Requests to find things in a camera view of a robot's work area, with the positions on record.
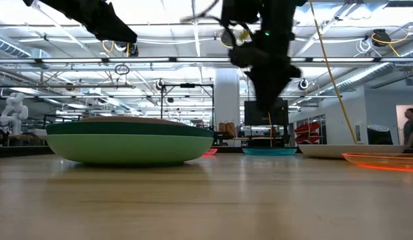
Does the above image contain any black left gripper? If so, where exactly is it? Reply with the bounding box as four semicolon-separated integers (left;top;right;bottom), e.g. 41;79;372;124
22;0;138;43

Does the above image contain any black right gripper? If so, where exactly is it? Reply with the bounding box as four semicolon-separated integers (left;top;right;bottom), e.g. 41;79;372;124
228;31;302;113

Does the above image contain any small teal translucent plate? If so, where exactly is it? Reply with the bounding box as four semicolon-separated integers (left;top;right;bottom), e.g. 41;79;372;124
242;147;298;157

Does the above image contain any white plastic plate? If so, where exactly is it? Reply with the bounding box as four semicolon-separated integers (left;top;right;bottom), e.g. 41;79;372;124
298;143;408;159

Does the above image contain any dark green plastic plate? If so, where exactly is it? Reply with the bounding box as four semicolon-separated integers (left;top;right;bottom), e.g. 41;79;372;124
45;121;214;138

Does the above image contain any light green plastic plate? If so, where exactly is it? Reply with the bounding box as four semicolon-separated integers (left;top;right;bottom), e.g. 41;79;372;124
45;133;214;165

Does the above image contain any small orange translucent plate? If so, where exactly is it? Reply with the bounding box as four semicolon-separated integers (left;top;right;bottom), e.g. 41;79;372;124
342;152;413;173

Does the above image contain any black monitor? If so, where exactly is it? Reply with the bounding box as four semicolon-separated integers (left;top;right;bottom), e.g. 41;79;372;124
244;98;290;127

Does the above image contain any white building column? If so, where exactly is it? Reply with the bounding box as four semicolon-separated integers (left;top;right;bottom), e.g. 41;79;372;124
214;68;241;129

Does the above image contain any long ceiling light strip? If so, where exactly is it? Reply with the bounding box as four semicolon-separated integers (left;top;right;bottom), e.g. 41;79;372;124
0;56;413;65

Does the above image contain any red shelf rack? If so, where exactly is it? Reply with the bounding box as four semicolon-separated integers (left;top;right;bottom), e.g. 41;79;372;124
294;121;322;145

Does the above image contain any black bin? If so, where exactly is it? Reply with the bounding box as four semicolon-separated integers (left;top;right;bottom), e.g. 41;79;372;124
366;124;394;145

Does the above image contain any white humanoid robot figure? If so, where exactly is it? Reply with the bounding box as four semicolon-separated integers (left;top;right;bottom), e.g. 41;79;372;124
0;92;29;136

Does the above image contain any person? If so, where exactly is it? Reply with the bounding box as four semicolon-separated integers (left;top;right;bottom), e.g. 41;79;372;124
402;107;413;149

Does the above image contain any black ceiling cable reel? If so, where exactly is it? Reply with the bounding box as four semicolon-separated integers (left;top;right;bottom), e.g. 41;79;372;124
371;29;393;47
113;38;131;51
219;29;236;47

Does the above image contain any thin yellow cable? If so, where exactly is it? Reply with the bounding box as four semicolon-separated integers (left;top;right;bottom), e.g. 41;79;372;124
267;111;274;148

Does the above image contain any black frame stand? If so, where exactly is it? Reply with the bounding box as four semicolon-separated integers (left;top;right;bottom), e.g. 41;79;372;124
159;83;216;129

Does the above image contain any silver ventilation duct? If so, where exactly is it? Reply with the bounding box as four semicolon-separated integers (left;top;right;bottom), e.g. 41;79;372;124
318;43;413;97

